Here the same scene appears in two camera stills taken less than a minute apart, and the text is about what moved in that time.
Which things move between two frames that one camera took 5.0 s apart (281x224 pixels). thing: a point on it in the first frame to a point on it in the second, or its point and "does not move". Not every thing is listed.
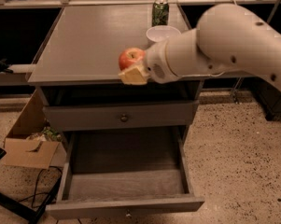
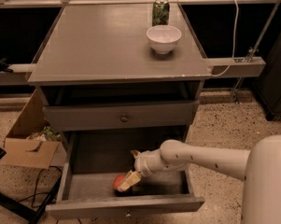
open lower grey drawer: x=124 y=172 does not move
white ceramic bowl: x=161 y=33 does not move
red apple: x=131 y=57 to x=118 y=180
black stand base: x=27 y=214 does not move
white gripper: x=156 y=62 to x=142 y=163
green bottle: x=161 y=13 does not move
